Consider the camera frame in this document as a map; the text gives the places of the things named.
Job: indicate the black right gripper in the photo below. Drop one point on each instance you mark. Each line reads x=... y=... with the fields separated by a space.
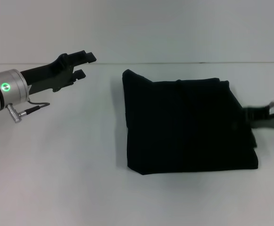
x=272 y=117

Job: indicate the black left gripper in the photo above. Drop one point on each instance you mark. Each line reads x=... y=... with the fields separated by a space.
x=47 y=76

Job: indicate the black shirt with FREE print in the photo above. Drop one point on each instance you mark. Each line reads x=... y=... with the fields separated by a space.
x=186 y=127

